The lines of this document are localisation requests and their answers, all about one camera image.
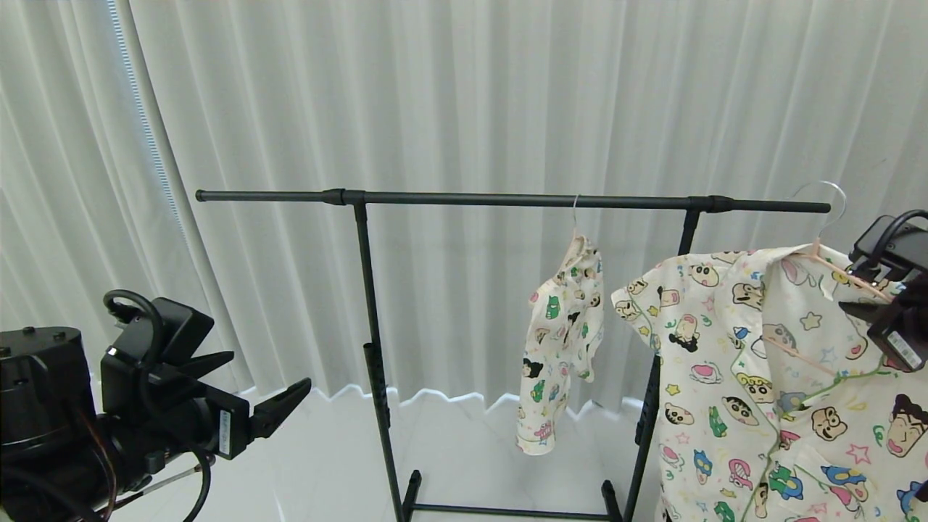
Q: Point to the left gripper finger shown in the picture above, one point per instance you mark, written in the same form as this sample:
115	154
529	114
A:
206	362
279	409

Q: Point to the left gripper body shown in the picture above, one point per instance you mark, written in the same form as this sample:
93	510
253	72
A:
217	424

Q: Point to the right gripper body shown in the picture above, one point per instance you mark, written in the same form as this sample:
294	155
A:
906	333

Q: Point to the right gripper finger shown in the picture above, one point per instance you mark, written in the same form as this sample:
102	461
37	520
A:
866	313

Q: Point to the pink clothes hanger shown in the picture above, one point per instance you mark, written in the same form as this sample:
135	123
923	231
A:
575	214
841	272

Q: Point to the cream printed garment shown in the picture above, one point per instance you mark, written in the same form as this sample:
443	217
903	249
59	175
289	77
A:
562	341
761	406

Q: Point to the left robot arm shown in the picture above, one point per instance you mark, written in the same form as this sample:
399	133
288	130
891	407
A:
43	413

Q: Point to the black clothes rack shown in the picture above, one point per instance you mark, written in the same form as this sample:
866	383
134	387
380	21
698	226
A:
464	199

